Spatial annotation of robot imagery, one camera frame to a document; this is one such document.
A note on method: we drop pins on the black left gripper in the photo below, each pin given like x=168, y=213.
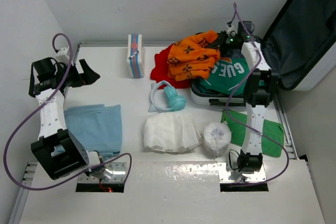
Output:
x=88, y=76

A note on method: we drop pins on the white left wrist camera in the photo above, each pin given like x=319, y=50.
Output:
x=62, y=53

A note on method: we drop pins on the red cloth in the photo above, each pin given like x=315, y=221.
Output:
x=160, y=71

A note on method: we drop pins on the metal base plate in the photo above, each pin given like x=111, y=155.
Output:
x=112, y=173
x=230, y=176

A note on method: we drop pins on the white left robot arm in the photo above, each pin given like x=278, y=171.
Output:
x=57, y=149

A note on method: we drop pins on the teal headphones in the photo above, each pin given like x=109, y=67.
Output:
x=175, y=101

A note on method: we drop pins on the orange patterned cloth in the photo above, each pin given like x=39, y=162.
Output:
x=191, y=58

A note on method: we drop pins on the green towel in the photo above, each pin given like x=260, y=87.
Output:
x=272, y=129

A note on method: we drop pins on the green Guess t-shirt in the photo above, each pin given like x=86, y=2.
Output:
x=226, y=75

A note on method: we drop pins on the light blue shirt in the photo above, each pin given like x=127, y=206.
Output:
x=97, y=127

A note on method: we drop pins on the white pleated skirt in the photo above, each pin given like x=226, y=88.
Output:
x=171, y=132

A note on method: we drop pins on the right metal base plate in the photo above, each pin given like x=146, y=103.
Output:
x=230, y=176

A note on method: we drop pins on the open grey suitcase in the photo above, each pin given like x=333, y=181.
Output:
x=299, y=46

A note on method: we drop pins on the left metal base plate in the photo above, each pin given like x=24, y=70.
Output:
x=112, y=173

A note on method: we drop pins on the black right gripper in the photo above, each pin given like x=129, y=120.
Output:
x=223, y=37

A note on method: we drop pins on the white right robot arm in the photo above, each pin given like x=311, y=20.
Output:
x=258, y=94

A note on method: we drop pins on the white tissue roll pack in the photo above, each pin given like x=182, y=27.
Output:
x=216, y=138

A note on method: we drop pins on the striped white wipes box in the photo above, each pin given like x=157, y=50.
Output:
x=135, y=56

